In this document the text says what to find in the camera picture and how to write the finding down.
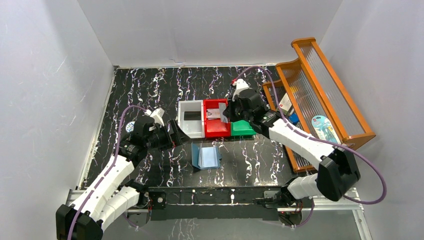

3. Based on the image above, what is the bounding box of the aluminium rail frame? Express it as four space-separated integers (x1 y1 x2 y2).
57 187 374 240

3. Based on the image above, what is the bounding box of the small red white box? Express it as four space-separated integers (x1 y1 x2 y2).
278 93 293 115

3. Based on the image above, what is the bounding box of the white credit card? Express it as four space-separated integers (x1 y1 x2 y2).
218 102 229 124

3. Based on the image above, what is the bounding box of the blue blister pack toy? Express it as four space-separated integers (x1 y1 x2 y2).
311 115 341 144

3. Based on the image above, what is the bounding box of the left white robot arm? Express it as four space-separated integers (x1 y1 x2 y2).
55 108 190 240

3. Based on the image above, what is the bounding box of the blue round tape tin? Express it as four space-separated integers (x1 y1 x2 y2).
125 121 135 133

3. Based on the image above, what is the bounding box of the black card in white bin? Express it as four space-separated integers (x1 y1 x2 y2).
183 111 202 121

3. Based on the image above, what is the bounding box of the blue card holder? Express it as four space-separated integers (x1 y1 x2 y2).
191 143 222 170

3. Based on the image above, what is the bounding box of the white plastic bin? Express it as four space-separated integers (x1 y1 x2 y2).
177 100 205 139

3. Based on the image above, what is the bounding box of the small blue object on shelf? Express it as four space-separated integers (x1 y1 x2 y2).
288 113 300 125

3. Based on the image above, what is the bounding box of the green plastic bin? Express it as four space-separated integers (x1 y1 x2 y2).
230 120 257 137

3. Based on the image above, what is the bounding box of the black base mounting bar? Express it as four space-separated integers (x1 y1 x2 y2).
148 186 301 221

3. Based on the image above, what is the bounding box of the red plastic bin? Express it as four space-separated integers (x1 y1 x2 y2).
203 98 231 138

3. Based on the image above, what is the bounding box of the orange wooden shelf rack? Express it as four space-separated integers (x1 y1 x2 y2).
262 37 377 174

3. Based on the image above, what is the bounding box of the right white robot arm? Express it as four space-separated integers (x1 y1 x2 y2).
223 79 361 207

